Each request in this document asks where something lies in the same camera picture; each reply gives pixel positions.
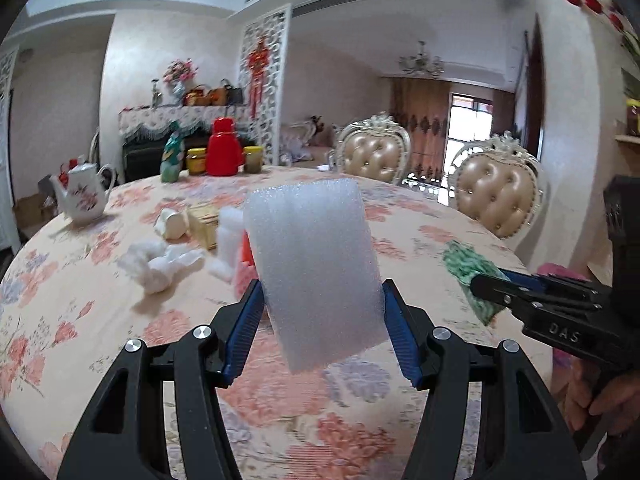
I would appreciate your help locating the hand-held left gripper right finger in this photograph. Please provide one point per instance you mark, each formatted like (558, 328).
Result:
(400, 325)

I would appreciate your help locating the tufted beige chair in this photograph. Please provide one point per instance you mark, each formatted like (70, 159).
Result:
(372, 152)
(492, 195)

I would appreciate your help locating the green patterned bottle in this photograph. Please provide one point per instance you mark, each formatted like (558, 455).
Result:
(172, 160)

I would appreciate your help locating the red plastic wrapper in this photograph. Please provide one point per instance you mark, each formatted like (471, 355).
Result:
(246, 260)

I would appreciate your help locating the green plastic bag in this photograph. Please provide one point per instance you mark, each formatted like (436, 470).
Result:
(467, 265)

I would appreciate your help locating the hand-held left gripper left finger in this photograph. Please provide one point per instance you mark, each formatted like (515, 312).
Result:
(247, 320)

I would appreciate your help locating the red artificial flowers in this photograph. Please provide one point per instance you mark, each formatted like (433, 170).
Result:
(595, 2)

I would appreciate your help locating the dark handbag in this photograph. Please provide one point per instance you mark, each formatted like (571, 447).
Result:
(234, 94)

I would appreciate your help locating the dark cabinet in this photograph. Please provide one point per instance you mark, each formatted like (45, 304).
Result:
(142, 160)

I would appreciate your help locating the chandelier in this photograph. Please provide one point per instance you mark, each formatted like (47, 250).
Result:
(421, 62)

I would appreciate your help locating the brown patterned curtain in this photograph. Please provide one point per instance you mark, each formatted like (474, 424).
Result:
(420, 125)

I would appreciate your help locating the pink flower bouquet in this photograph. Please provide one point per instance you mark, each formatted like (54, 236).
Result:
(180, 71)

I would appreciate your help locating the red plastic object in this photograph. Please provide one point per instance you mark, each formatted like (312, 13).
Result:
(67, 167)

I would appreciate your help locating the cream paper cup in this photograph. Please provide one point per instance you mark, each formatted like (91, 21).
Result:
(170, 224)

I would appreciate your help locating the white lattice screen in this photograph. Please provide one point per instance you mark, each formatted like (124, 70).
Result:
(275, 85)

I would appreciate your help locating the person's right hand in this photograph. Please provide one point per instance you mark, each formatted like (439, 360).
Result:
(622, 402)

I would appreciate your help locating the dark wooden door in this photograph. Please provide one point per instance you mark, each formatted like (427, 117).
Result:
(532, 90)

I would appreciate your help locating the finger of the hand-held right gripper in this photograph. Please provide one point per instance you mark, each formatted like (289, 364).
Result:
(530, 280)
(500, 290)

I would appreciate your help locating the red thermos jug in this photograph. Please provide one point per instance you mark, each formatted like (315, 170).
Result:
(225, 152)

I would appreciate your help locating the glass balcony door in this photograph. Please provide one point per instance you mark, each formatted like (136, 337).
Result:
(467, 130)

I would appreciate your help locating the white plastic bag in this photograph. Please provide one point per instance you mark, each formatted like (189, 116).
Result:
(167, 270)
(137, 256)

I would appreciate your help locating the white foam block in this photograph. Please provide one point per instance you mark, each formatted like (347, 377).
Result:
(310, 270)

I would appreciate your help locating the red knot wall ornament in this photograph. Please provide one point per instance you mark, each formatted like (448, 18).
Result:
(258, 60)

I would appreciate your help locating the lace cabinet cover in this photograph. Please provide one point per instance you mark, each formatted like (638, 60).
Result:
(150, 120)

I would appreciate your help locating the small cardboard box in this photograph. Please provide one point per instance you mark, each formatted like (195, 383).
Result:
(202, 227)

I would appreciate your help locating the white floral teapot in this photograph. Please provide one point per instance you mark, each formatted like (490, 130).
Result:
(82, 195)

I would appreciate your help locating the yellow lid glass jar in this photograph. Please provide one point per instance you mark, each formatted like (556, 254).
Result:
(252, 160)
(196, 162)

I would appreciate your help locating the jar with dark contents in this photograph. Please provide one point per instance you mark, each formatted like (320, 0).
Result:
(634, 119)

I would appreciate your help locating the beige sofa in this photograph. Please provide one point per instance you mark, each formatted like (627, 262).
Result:
(300, 152)

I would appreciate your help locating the small white foam piece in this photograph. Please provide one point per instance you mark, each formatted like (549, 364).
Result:
(230, 240)

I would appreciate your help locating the floral tablecloth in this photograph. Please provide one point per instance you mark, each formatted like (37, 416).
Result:
(100, 320)

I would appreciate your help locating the brown handbag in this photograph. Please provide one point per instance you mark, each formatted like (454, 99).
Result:
(197, 97)

